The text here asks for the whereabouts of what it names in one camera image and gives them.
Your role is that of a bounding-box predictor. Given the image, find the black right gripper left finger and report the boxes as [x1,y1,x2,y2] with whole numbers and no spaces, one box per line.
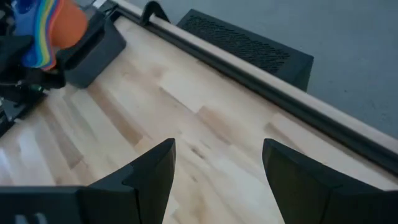
[0,138,177,224]

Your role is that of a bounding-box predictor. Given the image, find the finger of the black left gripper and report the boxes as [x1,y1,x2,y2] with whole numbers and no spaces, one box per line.
[0,34,34,82]
[21,52,67,90]

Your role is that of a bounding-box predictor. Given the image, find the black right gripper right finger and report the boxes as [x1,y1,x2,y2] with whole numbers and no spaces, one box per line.
[262,139,398,224]

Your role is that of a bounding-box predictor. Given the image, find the blue measuring cup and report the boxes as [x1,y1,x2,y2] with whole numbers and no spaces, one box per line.
[21,0,50,68]

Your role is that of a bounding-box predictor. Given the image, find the teal measuring cup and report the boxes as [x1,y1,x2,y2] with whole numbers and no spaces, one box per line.
[35,0,55,68]

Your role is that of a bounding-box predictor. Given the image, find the green measuring cup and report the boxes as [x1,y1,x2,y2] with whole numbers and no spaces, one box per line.
[39,0,59,69]

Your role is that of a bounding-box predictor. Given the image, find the dark grey basket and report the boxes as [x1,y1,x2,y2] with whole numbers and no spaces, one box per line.
[57,12,127,90]

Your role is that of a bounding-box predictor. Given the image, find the black perforated box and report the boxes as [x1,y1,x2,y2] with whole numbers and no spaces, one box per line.
[176,8,315,91]

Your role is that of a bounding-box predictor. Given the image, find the black cable loop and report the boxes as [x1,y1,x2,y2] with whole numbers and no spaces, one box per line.
[139,0,171,26]

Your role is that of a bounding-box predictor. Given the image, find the black aluminium table frame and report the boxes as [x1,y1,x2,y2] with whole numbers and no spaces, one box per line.
[102,0,398,177]

